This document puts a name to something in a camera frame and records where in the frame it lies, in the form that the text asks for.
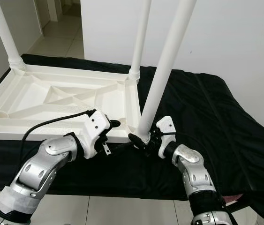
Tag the white plastic table leg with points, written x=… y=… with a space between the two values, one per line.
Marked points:
x=167 y=65
x=5 y=35
x=141 y=40

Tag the white plastic children table top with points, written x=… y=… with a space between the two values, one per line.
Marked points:
x=28 y=98

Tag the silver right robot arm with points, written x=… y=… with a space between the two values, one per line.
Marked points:
x=192 y=164

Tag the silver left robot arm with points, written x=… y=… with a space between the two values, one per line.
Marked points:
x=42 y=171

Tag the pink cloth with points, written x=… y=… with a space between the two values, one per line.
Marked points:
x=230 y=200

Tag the black metal table leg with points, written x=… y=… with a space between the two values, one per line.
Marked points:
x=235 y=206

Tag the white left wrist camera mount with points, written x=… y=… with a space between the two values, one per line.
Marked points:
x=96 y=129

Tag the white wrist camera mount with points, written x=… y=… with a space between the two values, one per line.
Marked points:
x=96 y=129
x=165 y=126

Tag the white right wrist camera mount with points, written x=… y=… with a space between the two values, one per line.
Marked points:
x=165 y=126

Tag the white door frame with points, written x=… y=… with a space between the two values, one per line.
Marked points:
x=54 y=9

